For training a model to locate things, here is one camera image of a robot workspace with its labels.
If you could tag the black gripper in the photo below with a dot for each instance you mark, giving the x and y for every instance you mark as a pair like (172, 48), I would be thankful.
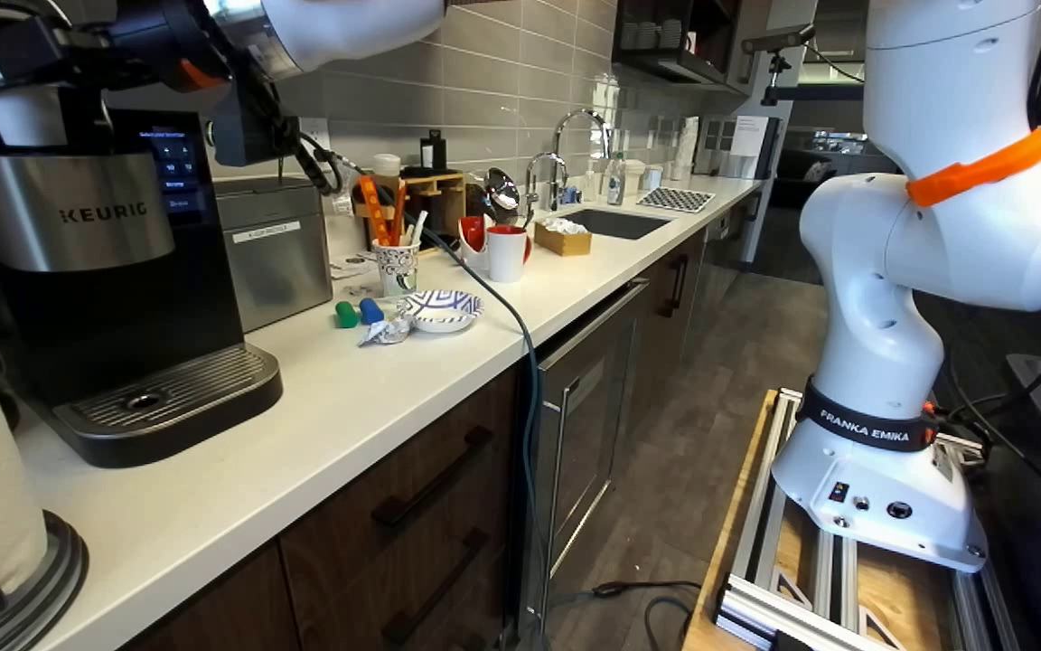
(172, 41)

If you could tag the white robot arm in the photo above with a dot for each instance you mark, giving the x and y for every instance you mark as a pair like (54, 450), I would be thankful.
(903, 267)

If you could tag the black silver Keurig coffee maker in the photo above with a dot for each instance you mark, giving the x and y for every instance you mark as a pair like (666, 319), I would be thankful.
(88, 303)

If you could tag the green k-cup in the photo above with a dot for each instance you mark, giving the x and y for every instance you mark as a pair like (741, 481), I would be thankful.
(344, 316)

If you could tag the patterned white utensil cup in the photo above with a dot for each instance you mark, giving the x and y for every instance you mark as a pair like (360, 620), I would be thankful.
(395, 273)

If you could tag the blue k-cup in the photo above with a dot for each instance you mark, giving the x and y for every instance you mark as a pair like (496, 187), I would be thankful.
(368, 313)

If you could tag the grey metal countertop appliance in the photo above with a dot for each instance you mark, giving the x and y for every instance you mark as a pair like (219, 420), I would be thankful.
(273, 253)

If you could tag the clear plastic bag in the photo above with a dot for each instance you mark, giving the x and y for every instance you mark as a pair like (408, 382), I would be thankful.
(347, 228)

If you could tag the dark small bottle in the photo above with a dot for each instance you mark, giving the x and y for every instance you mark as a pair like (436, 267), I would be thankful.
(431, 151)

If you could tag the wooden countertop box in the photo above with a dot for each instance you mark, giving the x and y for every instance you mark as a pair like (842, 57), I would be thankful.
(439, 204)

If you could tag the white blue small packet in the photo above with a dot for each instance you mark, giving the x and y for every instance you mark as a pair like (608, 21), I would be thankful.
(383, 329)

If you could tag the blue patterned white bowl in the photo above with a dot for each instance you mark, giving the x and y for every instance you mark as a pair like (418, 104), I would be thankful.
(442, 313)

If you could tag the black metal kettle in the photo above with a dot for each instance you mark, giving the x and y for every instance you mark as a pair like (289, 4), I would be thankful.
(501, 192)

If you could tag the red white mug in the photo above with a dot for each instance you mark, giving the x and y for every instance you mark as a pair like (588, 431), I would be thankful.
(501, 253)

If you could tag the black paper towel holder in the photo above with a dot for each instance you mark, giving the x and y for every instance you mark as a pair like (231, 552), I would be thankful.
(54, 573)

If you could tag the chrome faucet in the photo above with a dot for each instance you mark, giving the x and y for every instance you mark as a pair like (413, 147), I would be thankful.
(556, 151)

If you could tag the small wooden tissue box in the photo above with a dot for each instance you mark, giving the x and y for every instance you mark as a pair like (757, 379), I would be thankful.
(565, 237)

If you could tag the dark wood drawer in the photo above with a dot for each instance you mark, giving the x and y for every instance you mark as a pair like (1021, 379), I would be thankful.
(424, 466)
(442, 585)

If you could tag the clear tall bottle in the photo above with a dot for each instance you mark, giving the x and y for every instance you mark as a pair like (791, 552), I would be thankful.
(603, 130)

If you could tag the dark wood cabinet door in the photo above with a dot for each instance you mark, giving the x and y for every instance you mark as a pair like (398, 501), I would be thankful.
(678, 313)
(219, 608)

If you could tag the dark kitchen sink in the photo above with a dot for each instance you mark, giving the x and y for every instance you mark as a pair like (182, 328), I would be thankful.
(616, 223)

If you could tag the grey drying mat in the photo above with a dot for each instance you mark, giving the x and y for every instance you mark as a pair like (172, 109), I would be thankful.
(672, 200)

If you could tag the wooden base board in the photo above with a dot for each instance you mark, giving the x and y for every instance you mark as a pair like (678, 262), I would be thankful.
(723, 543)

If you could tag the dark wall shelf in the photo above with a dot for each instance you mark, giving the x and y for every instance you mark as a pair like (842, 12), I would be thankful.
(678, 38)

